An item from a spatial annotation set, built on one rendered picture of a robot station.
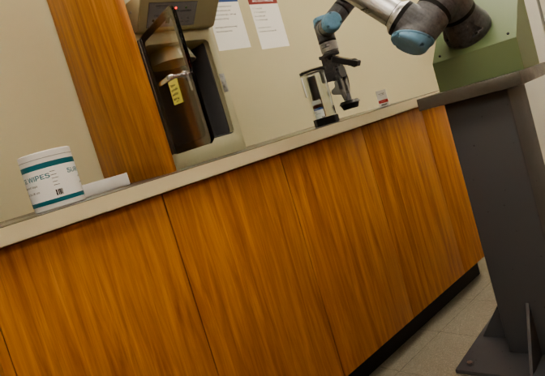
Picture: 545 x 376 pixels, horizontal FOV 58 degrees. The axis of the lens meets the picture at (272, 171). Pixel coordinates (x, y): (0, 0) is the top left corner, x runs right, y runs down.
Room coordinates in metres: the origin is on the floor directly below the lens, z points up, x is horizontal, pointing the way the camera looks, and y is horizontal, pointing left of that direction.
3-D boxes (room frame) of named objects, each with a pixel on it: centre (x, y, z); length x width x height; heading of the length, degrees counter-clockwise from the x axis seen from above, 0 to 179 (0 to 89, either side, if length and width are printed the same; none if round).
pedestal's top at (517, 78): (1.62, -0.75, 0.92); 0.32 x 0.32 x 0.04; 47
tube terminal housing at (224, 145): (1.85, 0.27, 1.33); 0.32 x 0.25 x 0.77; 131
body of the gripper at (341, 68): (2.10, -0.37, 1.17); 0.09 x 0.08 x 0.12; 56
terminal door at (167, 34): (1.52, 0.22, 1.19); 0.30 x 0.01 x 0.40; 31
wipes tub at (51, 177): (1.30, 0.56, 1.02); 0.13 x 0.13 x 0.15
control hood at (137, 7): (1.72, 0.15, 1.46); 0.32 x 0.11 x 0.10; 131
